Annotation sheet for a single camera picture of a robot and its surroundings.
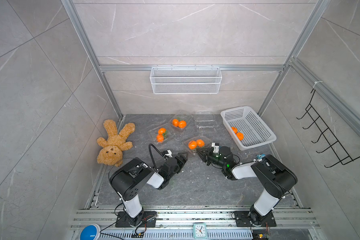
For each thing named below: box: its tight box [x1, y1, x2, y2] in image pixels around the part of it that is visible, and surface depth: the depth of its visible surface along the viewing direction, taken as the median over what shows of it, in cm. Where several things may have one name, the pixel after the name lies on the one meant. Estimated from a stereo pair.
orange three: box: [178, 120, 187, 129], surface depth 109 cm
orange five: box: [158, 127, 167, 135], surface depth 106 cm
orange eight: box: [196, 139, 205, 148], surface depth 97 cm
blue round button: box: [79, 223, 101, 240], surface depth 70 cm
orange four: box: [172, 118, 179, 127], surface depth 110 cm
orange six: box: [156, 133, 165, 143], surface depth 100 cm
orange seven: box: [188, 140, 198, 150], surface depth 96 cm
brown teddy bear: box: [97, 119, 136, 167], surface depth 97 cm
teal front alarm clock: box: [193, 223, 208, 239], surface depth 70 cm
